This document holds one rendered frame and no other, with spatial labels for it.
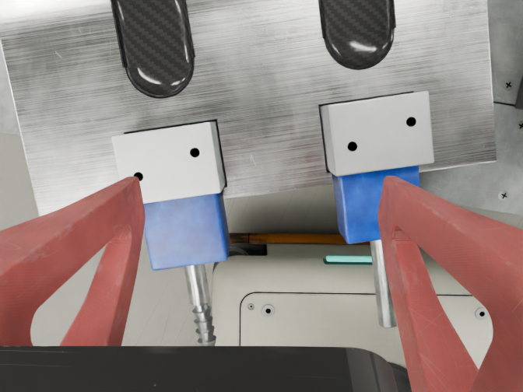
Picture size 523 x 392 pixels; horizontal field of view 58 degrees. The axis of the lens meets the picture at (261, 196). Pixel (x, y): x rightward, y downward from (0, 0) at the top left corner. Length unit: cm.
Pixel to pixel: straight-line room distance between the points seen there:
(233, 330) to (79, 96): 71
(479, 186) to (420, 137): 11
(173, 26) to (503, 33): 21
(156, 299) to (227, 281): 37
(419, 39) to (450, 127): 5
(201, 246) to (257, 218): 89
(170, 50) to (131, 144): 6
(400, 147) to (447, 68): 6
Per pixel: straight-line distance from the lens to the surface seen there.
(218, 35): 27
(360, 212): 26
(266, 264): 90
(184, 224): 26
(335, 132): 24
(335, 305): 92
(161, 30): 28
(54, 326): 134
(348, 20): 28
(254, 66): 26
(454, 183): 35
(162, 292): 122
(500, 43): 36
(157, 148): 24
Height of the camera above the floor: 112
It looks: 81 degrees down
